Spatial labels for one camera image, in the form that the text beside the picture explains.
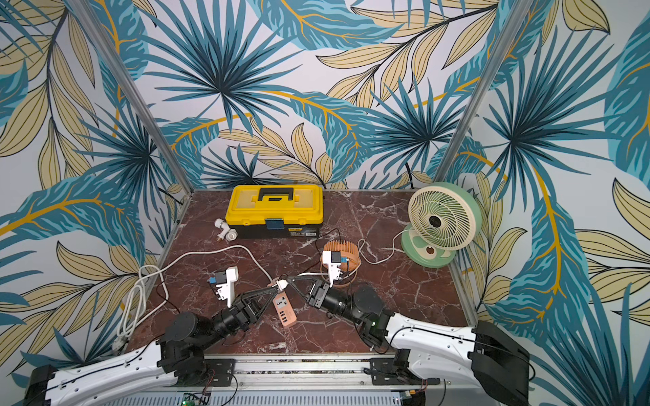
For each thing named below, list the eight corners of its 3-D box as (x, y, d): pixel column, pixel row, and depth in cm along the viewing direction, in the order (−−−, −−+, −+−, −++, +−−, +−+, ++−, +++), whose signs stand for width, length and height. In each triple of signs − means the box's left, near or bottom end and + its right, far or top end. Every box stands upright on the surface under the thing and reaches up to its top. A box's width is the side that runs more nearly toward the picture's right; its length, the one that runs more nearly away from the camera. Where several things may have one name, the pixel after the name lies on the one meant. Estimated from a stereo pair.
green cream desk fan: (405, 272, 97) (435, 221, 71) (398, 236, 107) (422, 180, 82) (445, 272, 97) (489, 221, 72) (434, 236, 107) (469, 181, 82)
